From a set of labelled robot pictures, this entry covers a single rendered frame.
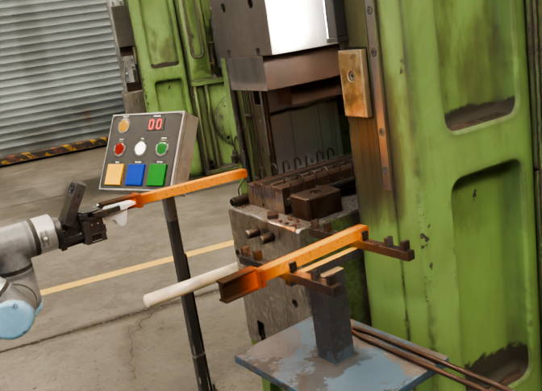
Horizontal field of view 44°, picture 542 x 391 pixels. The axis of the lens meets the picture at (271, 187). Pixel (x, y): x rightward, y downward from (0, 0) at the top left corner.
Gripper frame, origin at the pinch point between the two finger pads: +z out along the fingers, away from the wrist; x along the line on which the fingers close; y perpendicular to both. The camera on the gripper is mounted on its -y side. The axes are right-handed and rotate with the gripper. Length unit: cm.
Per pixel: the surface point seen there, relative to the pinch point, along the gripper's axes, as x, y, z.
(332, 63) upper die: 7, -24, 65
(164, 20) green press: -448, -42, 218
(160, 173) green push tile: -42, 6, 26
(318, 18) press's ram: 12, -37, 59
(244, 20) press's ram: 1, -39, 42
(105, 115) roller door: -759, 74, 241
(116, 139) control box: -67, -5, 22
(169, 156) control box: -42, 1, 31
